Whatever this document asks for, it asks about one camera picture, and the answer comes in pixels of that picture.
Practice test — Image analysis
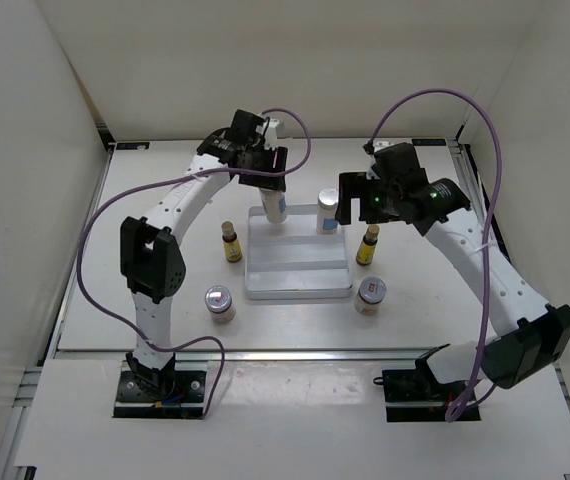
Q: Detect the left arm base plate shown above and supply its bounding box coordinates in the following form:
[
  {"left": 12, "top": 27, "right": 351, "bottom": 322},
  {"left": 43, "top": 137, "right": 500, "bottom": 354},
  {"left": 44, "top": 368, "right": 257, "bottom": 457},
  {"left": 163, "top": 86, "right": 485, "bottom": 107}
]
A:
[{"left": 112, "top": 366, "right": 207, "bottom": 420}]

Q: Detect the white divided tray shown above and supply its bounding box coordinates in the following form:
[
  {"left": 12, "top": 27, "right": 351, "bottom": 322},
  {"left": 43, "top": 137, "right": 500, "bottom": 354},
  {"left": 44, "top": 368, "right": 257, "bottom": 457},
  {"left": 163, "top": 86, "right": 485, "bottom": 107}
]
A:
[{"left": 244, "top": 204, "right": 353, "bottom": 301}]

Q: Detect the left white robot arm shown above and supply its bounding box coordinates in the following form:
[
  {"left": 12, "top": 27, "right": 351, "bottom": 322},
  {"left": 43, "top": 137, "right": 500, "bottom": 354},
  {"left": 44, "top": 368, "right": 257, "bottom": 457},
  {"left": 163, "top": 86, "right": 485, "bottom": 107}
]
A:
[{"left": 120, "top": 123, "right": 287, "bottom": 400}]

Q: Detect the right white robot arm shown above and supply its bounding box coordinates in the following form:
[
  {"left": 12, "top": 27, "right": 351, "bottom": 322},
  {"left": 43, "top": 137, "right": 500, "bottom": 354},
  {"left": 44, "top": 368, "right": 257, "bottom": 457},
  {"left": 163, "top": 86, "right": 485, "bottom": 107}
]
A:
[{"left": 336, "top": 172, "right": 570, "bottom": 389}]

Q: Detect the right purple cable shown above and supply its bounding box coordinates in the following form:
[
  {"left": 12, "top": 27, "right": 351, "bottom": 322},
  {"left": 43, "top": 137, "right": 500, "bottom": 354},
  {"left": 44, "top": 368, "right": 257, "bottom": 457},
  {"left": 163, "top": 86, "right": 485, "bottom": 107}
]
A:
[{"left": 362, "top": 88, "right": 503, "bottom": 424}]

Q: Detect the short jar right red label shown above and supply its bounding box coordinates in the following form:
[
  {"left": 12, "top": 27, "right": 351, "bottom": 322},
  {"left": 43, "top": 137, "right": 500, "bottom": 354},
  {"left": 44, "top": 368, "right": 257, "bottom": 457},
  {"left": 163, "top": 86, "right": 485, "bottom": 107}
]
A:
[{"left": 354, "top": 276, "right": 387, "bottom": 316}]

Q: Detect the tall jar silver lid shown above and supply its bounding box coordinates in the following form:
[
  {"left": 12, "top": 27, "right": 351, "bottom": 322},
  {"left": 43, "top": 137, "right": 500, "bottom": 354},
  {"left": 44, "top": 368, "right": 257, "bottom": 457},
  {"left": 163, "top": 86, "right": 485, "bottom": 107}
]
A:
[
  {"left": 259, "top": 189, "right": 287, "bottom": 224},
  {"left": 316, "top": 188, "right": 338, "bottom": 235}
]

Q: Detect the short jar left red label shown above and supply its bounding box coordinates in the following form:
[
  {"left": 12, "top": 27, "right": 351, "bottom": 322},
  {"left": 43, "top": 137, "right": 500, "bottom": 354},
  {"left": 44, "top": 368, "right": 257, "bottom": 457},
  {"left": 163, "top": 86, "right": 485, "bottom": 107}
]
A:
[{"left": 204, "top": 285, "right": 236, "bottom": 324}]

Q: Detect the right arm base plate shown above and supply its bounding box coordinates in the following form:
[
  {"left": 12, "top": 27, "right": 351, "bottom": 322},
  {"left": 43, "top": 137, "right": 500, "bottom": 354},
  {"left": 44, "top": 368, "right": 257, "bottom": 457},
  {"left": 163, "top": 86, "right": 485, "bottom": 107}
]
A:
[{"left": 373, "top": 369, "right": 467, "bottom": 423}]

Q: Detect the short jar red label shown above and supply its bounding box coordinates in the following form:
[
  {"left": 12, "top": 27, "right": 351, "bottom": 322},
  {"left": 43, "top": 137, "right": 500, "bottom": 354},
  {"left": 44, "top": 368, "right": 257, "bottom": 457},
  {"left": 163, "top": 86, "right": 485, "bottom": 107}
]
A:
[
  {"left": 204, "top": 285, "right": 236, "bottom": 324},
  {"left": 354, "top": 276, "right": 387, "bottom": 316}
]

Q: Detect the small yellow bottle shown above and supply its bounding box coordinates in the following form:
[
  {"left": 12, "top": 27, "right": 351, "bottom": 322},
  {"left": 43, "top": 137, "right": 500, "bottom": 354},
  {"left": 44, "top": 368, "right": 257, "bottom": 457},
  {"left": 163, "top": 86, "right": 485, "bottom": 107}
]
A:
[
  {"left": 221, "top": 221, "right": 242, "bottom": 263},
  {"left": 356, "top": 224, "right": 380, "bottom": 266}
]

